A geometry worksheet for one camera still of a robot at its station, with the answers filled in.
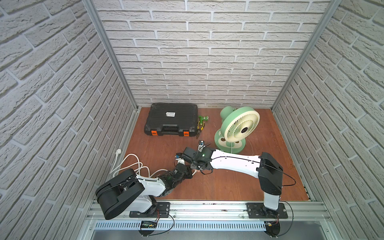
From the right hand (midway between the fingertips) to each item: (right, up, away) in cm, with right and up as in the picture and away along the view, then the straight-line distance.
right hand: (197, 162), depth 83 cm
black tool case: (-19, +26, +23) cm, 39 cm away
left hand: (-4, -2, +5) cm, 7 cm away
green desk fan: (+21, +22, -8) cm, 31 cm away
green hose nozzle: (+7, +26, +27) cm, 38 cm away
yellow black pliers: (+1, +17, +23) cm, 28 cm away
